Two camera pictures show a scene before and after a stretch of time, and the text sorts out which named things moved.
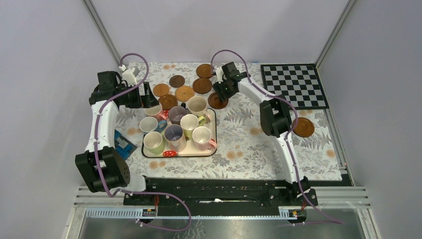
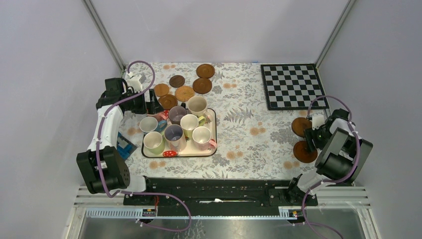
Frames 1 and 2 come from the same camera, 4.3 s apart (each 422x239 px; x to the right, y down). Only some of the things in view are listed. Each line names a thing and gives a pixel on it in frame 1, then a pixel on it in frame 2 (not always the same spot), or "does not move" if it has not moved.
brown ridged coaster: (215, 102) → (302, 154)
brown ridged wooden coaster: (202, 85) does not move
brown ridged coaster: (168, 101) does not move
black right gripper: (218, 88) → (310, 134)
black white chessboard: (300, 83) does not move
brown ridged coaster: (305, 128) does not move
